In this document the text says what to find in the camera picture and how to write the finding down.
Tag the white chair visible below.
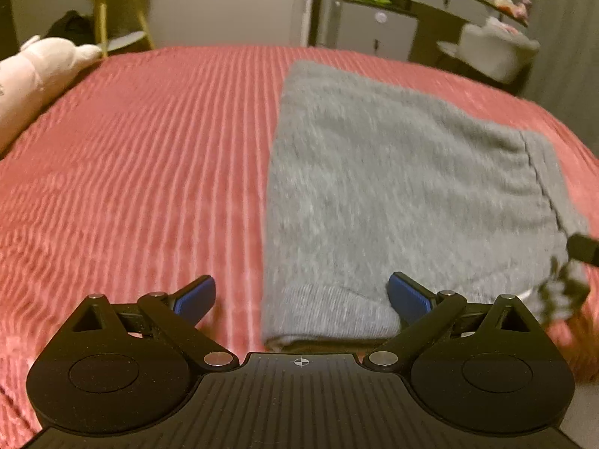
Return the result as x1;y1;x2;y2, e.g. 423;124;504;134
437;21;542;89

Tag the pink plush toy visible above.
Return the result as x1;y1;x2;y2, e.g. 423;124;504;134
0;35;103;157

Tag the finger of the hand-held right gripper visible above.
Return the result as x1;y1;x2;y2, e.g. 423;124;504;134
565;232;599;267
537;256;591;327

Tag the yellow side table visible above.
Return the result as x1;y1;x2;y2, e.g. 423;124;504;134
74;0;156;59

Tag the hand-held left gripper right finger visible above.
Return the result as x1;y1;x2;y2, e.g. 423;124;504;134
361;271;549;371

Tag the dark desk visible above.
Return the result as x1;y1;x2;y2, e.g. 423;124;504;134
381;0;530;65

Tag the dark cloth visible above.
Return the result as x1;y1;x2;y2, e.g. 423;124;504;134
46;9;100;50

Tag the red ribbed bedspread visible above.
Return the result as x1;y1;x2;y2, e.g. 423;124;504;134
0;46;599;441

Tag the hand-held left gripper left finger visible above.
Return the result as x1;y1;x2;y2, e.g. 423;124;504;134
56;275;240;370

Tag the grey knitted sweater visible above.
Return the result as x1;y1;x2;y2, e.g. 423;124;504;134
261;60;593;352

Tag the grey drawer cabinet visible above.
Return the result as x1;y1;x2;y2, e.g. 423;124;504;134
330;0;420;64

